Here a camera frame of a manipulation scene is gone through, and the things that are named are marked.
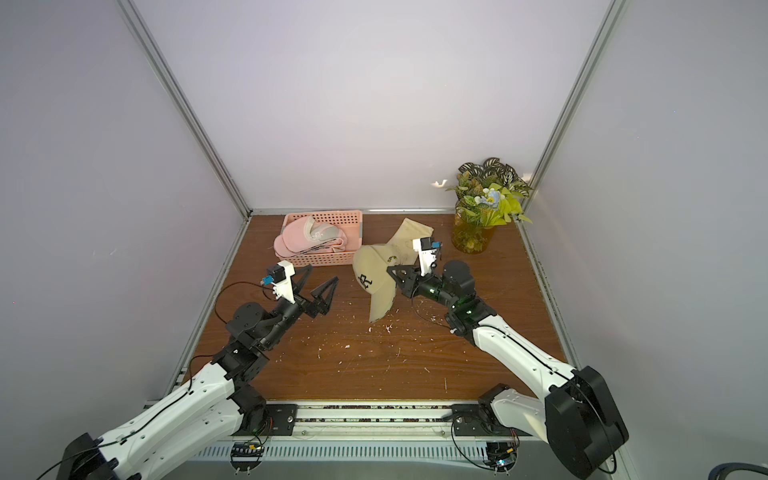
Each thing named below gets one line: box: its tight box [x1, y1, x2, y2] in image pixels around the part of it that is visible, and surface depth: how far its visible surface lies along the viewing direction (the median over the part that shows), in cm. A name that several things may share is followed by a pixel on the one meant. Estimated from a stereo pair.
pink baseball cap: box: [273, 215, 347, 257], surface depth 105 cm
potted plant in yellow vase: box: [445, 157, 533, 254], surface depth 102 cm
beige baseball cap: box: [353, 244, 405, 323], surface depth 77 cm
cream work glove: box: [373, 217, 434, 267], surface depth 116 cm
